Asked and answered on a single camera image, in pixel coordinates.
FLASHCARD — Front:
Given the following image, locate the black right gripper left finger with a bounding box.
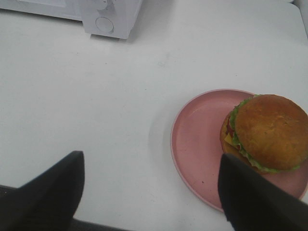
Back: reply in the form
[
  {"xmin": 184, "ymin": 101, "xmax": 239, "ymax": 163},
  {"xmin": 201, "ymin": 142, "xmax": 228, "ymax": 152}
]
[{"xmin": 0, "ymin": 151, "xmax": 85, "ymax": 231}]

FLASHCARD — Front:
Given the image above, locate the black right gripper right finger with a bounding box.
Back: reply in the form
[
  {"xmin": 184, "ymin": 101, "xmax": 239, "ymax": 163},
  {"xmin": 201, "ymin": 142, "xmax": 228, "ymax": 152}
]
[{"xmin": 218, "ymin": 154, "xmax": 308, "ymax": 231}]

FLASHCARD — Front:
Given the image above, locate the burger with lettuce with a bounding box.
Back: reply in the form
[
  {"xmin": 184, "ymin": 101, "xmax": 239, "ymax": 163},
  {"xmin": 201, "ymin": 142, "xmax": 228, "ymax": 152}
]
[{"xmin": 219, "ymin": 94, "xmax": 308, "ymax": 174}]

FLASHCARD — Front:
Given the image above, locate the pink round plate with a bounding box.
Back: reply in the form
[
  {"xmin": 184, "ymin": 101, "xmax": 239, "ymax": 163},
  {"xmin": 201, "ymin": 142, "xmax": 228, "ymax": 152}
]
[{"xmin": 170, "ymin": 89, "xmax": 308, "ymax": 213}]

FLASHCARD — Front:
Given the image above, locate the white control knob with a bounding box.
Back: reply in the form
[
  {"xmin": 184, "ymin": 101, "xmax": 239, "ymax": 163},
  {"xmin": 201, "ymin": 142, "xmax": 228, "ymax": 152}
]
[{"xmin": 96, "ymin": 0, "xmax": 114, "ymax": 10}]

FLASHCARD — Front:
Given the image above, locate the white microwave oven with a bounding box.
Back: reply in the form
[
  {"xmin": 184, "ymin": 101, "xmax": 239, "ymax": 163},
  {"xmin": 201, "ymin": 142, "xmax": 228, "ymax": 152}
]
[{"xmin": 0, "ymin": 0, "xmax": 142, "ymax": 39}]

